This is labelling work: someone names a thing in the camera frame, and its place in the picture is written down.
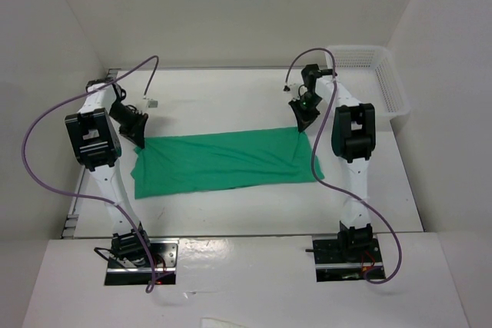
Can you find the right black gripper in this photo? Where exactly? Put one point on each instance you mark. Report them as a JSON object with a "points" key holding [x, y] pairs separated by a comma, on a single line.
{"points": [[304, 120]]}

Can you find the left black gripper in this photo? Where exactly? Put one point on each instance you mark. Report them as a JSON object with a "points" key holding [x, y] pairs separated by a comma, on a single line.
{"points": [[135, 131]]}

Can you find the green tank top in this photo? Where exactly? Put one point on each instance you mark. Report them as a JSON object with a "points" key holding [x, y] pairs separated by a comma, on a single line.
{"points": [[223, 161]]}

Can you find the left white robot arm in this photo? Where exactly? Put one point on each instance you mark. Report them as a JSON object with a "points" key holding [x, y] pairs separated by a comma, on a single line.
{"points": [[132, 241]]}

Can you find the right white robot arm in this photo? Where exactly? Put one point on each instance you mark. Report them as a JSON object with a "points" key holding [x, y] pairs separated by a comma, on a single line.
{"points": [[353, 139]]}

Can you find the white plastic mesh basket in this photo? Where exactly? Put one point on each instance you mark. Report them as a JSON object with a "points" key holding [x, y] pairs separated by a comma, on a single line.
{"points": [[369, 74]]}

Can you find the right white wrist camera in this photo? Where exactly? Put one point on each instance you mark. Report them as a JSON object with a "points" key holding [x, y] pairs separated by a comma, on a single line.
{"points": [[294, 90]]}

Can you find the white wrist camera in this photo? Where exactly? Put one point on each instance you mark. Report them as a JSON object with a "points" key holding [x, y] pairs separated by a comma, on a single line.
{"points": [[294, 90], [150, 103]]}

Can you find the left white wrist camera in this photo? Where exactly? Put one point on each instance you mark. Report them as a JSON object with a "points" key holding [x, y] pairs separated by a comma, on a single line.
{"points": [[150, 103]]}

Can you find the aluminium table edge rail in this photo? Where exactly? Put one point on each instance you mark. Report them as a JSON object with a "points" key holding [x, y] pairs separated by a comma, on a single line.
{"points": [[96, 145]]}

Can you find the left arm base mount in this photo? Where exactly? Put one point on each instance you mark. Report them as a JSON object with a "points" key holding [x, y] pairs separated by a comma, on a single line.
{"points": [[123, 272]]}

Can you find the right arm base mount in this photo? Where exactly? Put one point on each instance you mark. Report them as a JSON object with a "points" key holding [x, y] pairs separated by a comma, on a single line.
{"points": [[331, 265]]}

